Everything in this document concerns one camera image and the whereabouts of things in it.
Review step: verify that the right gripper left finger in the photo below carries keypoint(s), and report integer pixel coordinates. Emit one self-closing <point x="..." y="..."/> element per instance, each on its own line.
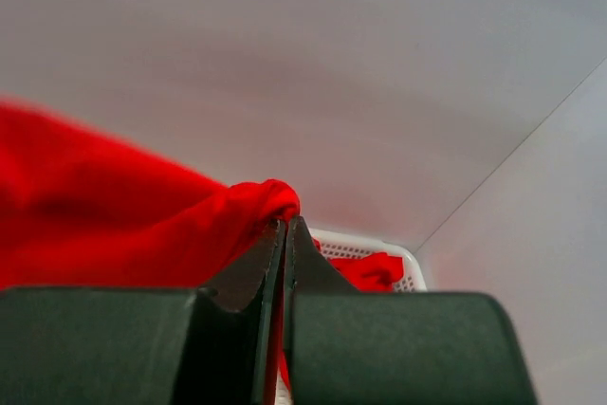
<point x="210" y="344"/>

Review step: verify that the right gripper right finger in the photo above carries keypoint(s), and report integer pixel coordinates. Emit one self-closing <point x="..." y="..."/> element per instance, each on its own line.
<point x="345" y="346"/>

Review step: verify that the red t shirt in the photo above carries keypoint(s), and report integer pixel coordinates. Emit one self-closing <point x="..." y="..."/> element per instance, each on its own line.
<point x="78" y="208"/>

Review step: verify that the white plastic basket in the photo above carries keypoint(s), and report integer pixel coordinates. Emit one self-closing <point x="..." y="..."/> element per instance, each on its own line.
<point x="408" y="263"/>

